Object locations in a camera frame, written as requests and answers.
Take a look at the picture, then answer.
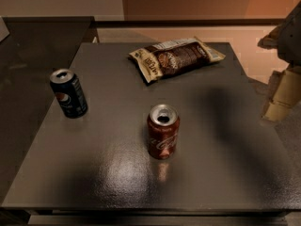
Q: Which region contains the blue pepsi can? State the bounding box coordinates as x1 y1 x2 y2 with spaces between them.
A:
50 69 87 119

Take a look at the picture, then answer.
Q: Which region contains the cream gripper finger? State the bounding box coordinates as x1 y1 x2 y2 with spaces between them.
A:
261 66 301 122
258 25 282 50

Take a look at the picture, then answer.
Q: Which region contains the red coke can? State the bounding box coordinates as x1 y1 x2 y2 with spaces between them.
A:
147 105 180 159

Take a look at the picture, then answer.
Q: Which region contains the brown chip bag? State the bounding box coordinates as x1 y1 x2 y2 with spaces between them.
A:
129 37 226 83

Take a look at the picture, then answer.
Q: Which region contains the dark side table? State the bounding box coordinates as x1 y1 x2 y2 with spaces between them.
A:
0 17 94 204

